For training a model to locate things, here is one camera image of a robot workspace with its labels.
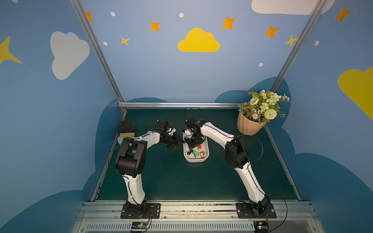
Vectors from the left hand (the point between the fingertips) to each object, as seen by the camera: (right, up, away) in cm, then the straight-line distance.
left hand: (184, 141), depth 95 cm
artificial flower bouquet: (+46, +21, -12) cm, 52 cm away
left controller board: (-22, -40, -23) cm, 51 cm away
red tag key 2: (+12, -9, +1) cm, 15 cm away
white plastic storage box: (+10, -9, +1) cm, 13 cm away
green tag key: (+8, -9, +1) cm, 12 cm away
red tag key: (+10, -5, +5) cm, 13 cm away
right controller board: (+40, -41, -22) cm, 61 cm away
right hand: (+6, -3, +3) cm, 7 cm away
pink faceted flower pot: (+43, +9, +3) cm, 44 cm away
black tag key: (+4, -8, +1) cm, 9 cm away
